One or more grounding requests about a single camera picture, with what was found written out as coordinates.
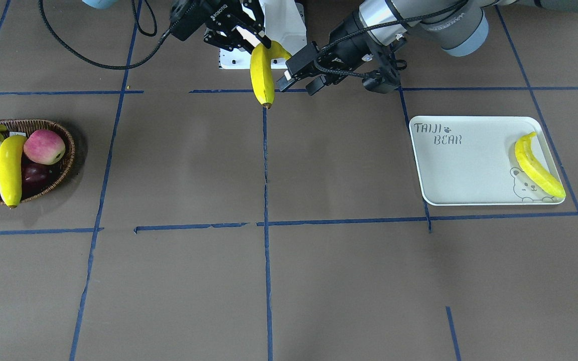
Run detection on brown wicker basket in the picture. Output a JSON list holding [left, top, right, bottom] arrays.
[[0, 119, 83, 203]]

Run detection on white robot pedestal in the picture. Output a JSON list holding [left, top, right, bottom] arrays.
[[219, 1, 307, 70]]

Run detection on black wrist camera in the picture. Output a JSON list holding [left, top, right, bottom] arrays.
[[169, 1, 213, 41], [362, 71, 401, 94]]

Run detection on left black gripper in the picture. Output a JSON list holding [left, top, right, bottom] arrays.
[[276, 11, 407, 96]]

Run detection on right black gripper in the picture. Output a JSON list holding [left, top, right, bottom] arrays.
[[203, 1, 271, 52]]

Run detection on dark purple plum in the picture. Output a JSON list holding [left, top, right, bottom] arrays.
[[22, 163, 55, 198]]

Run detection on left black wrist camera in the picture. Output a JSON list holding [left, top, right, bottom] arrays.
[[362, 71, 401, 94]]

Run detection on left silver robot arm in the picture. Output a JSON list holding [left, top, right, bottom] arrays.
[[276, 1, 510, 95]]

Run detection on pink red apple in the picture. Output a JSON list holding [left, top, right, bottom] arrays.
[[23, 129, 66, 166]]

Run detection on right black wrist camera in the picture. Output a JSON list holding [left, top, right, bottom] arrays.
[[169, 1, 213, 41]]

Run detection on white bear-print tray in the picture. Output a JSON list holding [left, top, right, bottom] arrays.
[[409, 116, 566, 206]]

